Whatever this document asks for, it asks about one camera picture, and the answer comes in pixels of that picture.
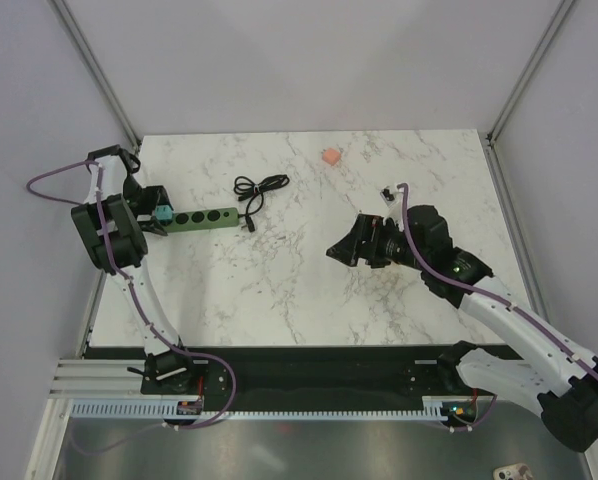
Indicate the teal plug adapter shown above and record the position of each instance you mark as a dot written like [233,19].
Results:
[163,213]

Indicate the green power strip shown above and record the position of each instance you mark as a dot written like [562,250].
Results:
[203,220]

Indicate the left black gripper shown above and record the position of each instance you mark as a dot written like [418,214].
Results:
[155,197]

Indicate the white cable duct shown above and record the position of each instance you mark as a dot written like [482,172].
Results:
[173,410]

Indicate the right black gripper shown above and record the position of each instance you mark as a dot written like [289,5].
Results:
[367,228]

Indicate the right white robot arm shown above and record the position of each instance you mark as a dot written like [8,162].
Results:
[555,378]

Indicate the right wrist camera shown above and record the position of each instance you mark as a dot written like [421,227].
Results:
[393,198]

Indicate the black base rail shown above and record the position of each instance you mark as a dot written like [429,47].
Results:
[329,378]

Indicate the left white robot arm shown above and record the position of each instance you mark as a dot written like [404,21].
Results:
[112,223]

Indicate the pink cube block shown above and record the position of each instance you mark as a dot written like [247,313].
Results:
[331,156]

